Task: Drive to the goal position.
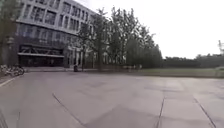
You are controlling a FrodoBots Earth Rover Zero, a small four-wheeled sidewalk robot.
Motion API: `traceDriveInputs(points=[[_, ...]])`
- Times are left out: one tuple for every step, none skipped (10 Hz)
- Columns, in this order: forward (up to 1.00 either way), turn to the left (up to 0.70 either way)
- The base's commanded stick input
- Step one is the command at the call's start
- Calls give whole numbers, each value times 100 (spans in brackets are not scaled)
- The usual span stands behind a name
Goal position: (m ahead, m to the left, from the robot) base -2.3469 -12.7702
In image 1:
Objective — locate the large curved grey building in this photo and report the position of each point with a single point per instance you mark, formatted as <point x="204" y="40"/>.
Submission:
<point x="43" y="30"/>

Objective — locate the distant dark tree line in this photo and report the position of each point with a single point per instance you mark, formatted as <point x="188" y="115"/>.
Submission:
<point x="193" y="61"/>

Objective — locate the grass strip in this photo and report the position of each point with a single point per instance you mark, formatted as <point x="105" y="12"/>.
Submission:
<point x="180" y="71"/>

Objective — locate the group of green trees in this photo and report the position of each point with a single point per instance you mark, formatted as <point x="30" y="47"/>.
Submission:
<point x="7" y="20"/>

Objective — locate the grey paved plaza ground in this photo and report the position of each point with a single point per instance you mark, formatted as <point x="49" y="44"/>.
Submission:
<point x="113" y="100"/>

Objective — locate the dark bin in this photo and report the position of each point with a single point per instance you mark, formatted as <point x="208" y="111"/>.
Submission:
<point x="76" y="68"/>

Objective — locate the row of parked bicycles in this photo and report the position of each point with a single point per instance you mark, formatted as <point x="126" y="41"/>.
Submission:
<point x="13" y="70"/>

